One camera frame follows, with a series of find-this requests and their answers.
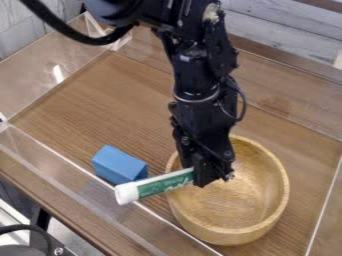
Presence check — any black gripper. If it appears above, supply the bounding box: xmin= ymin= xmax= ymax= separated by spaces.
xmin=169 ymin=76 xmax=248 ymax=188

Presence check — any green Expo marker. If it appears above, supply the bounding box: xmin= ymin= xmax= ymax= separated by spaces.
xmin=115 ymin=168 xmax=194 ymax=205

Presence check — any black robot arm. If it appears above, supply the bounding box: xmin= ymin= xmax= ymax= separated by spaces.
xmin=85 ymin=0 xmax=248 ymax=187

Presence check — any brown wooden bowl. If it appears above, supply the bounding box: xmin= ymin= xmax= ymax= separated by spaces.
xmin=166 ymin=135 xmax=290 ymax=246

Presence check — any blue rectangular block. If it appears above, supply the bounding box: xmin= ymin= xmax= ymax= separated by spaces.
xmin=91 ymin=145 xmax=149 ymax=185

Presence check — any black table leg bracket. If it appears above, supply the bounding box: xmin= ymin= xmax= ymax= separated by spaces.
xmin=30 ymin=208 xmax=78 ymax=256

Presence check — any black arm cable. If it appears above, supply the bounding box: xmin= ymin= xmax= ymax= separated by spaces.
xmin=18 ymin=0 xmax=138 ymax=47

